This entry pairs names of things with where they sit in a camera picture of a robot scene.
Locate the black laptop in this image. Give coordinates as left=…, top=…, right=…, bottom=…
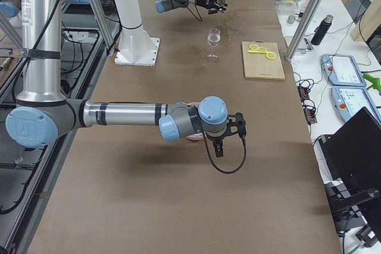
left=318, top=107, right=380, bottom=195

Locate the yellow plastic knife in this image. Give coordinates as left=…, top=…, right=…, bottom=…
left=248, top=49, right=272, bottom=54

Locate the clear wine glass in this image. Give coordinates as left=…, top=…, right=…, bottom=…
left=207, top=28, right=220, bottom=61

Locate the upper teach pendant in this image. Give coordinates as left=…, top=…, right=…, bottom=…
left=321, top=54, right=366, bottom=87

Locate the steel jigger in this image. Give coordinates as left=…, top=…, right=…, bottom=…
left=215, top=0, right=227, bottom=12

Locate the bamboo cutting board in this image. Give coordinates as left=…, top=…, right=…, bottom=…
left=242, top=42, right=285, bottom=80

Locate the pink bowl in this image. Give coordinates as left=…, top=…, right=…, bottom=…
left=186, top=102, right=204, bottom=141

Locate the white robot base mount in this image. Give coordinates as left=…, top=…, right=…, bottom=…
left=115, top=0, right=160, bottom=67

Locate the grey digital scale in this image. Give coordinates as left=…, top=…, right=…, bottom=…
left=284, top=36, right=314, bottom=52

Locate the small steel cup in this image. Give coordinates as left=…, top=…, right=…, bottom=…
left=286, top=15, right=296, bottom=24

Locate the teach pendant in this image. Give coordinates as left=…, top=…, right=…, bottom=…
left=330, top=86, right=380, bottom=122
left=321, top=54, right=366, bottom=87

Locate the black water bottle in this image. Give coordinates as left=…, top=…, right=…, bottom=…
left=311, top=14, right=334, bottom=46

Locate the aluminium frame post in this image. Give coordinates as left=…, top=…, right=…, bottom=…
left=285, top=0, right=321, bottom=62

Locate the green handled grabber tool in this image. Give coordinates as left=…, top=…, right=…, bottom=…
left=363, top=73, right=381, bottom=95

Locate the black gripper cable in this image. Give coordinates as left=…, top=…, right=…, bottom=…
left=181, top=1, right=209, bottom=23

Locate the lemon slice far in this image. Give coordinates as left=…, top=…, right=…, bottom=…
left=249, top=43, right=259, bottom=52

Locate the lower teach pendant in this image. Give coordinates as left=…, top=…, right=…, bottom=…
left=330, top=86, right=380, bottom=122

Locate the lemon slice near edge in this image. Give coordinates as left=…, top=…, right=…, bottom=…
left=266, top=52, right=276, bottom=60

